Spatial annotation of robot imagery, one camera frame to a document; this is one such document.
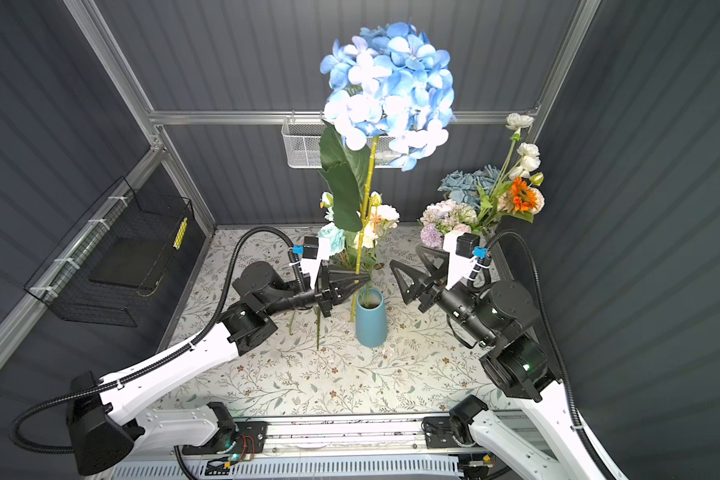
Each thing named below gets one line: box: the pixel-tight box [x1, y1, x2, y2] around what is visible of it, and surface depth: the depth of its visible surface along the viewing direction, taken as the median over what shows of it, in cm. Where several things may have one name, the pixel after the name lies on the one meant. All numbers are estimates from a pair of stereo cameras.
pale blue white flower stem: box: [317, 191, 346, 256], surface depth 65 cm
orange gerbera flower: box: [509, 176, 538, 212], surface depth 70 cm
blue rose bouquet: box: [438, 164, 501, 207], surface depth 82 cm
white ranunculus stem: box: [480, 112, 541, 220], surface depth 75 cm
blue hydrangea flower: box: [319, 23, 455, 322], surface depth 31 cm
